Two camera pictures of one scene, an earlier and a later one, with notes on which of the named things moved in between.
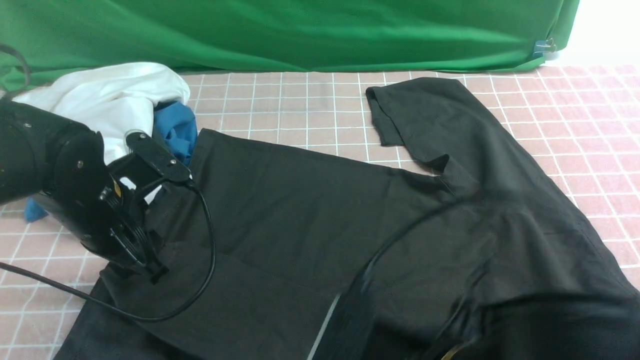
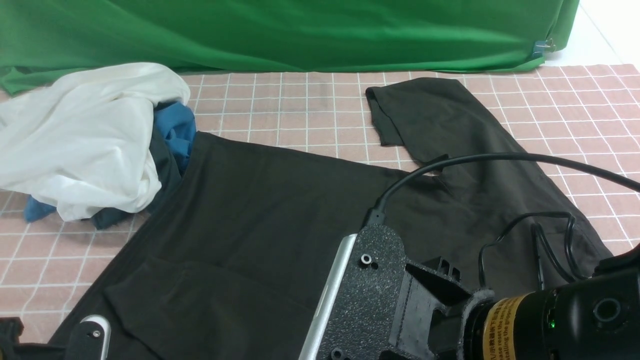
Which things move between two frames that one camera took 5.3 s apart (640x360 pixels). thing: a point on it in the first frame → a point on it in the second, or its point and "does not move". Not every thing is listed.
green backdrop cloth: [282, 36] does not move
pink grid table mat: [579, 123] does not move
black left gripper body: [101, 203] → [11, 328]
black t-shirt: [274, 252] does not move
